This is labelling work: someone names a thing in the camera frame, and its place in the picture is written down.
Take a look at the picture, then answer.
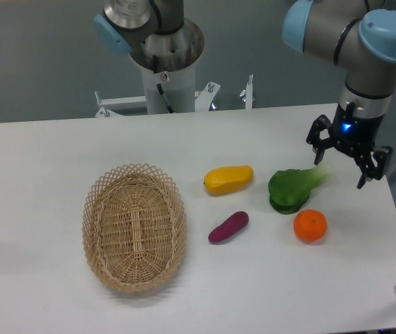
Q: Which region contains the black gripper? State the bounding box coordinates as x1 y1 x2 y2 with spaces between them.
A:
306 104 393 189

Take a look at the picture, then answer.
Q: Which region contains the green bok choy vegetable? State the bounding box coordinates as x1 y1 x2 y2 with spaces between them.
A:
268 164 333 214

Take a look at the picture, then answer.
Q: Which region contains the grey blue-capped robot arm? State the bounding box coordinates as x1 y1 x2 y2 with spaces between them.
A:
93 1 396 186

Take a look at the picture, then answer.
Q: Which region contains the orange tangerine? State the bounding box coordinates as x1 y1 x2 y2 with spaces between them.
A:
294 209 328 244

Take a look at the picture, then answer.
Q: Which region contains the purple sweet potato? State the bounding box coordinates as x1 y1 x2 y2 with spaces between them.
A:
208 211 250 244

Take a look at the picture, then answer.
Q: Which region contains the yellow mango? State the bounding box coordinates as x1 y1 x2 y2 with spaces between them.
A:
203 165 253 196

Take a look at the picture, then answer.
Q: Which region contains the woven wicker basket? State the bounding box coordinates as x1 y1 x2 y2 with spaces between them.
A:
82 164 187 293

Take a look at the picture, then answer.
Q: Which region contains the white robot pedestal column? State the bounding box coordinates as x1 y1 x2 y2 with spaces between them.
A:
140 65 196 114

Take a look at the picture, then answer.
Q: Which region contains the black cable on pedestal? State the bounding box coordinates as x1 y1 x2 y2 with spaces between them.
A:
152 55 175 114

